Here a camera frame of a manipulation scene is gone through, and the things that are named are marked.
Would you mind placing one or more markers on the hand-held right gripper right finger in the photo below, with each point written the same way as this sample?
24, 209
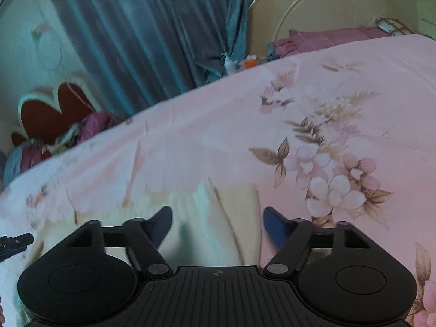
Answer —
275, 226

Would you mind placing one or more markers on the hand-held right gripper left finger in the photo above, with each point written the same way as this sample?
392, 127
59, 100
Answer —
160, 226

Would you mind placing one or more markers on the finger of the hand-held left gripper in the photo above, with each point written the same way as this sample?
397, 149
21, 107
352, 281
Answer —
15, 242

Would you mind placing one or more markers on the white knit sweater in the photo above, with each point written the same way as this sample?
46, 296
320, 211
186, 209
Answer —
211, 224

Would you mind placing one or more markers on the pink floral bed sheet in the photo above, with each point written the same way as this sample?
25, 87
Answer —
221, 126

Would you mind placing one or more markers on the magenta cloth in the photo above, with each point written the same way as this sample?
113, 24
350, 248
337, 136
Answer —
95, 124

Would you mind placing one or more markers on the red heart-shaped headboard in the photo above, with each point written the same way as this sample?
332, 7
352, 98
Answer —
44, 119

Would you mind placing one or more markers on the orange and white packet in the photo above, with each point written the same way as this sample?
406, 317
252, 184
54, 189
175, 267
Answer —
251, 62

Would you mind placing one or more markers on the white pump bottle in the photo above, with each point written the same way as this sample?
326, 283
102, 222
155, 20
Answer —
229, 65

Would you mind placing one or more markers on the purple pillow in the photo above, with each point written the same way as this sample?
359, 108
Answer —
327, 39

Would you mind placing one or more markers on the blue velvet curtain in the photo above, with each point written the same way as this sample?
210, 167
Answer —
136, 24

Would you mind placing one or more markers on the cream arched headboard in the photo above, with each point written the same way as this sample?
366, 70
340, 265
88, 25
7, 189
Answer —
272, 17

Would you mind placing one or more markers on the dark patterned pillow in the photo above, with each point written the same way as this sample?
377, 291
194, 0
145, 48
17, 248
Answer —
391, 26

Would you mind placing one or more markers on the cream wardrobe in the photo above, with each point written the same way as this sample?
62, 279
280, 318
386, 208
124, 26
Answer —
425, 3

